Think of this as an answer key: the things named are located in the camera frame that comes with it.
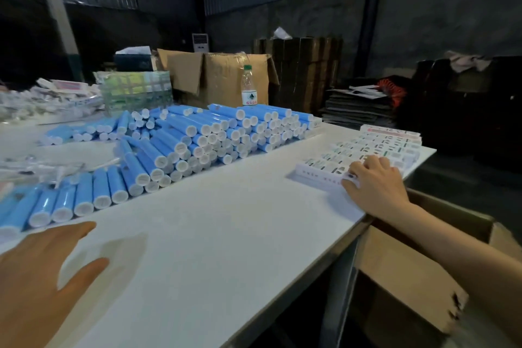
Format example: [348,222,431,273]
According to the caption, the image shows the clear wrapped green white pack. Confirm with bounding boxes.
[95,70,174,117]

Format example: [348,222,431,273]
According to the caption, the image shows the pile of blue tubes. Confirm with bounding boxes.
[0,104,323,244]

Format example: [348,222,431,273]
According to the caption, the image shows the row of small white boxes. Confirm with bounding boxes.
[290,124,423,193]

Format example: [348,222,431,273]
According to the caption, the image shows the stack of brown cardboard sheets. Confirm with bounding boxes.
[254,36,343,114]

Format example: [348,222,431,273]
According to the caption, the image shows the clear plastic water bottle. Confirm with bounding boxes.
[241,65,258,107]

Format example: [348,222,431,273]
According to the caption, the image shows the person's right forearm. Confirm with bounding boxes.
[379,201,522,347]

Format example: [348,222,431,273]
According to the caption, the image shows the person's left hand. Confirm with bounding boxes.
[0,220,111,348]

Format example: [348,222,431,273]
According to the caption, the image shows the white standing air conditioner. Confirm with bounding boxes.
[192,33,210,54]

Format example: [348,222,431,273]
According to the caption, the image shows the red coiled hose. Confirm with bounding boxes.
[377,77,407,108]

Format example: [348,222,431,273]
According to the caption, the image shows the beige crumpled cloth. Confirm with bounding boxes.
[444,50,493,73]

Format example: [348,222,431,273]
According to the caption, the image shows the large open cardboard box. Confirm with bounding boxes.
[157,48,280,109]

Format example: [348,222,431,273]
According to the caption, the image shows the white pillar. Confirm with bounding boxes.
[0,0,85,82]

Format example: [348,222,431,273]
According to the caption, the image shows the pile of white packets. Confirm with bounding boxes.
[0,78,103,125]

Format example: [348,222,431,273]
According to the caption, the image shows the clear plastic bags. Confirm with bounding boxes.
[0,155,121,194]

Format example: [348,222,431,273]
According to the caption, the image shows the dark box with white paper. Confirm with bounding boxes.
[114,46,158,72]

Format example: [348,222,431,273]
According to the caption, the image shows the person's right hand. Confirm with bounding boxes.
[342,155,411,220]

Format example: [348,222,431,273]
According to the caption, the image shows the stack of dark flat sheets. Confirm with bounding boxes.
[320,86,397,129]

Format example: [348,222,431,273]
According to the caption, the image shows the torn open cardboard box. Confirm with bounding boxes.
[352,187,522,348]

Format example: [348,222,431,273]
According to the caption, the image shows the dark stacked crates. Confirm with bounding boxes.
[402,56,522,175]

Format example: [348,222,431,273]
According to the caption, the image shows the metal table leg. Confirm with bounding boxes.
[317,234,361,348]

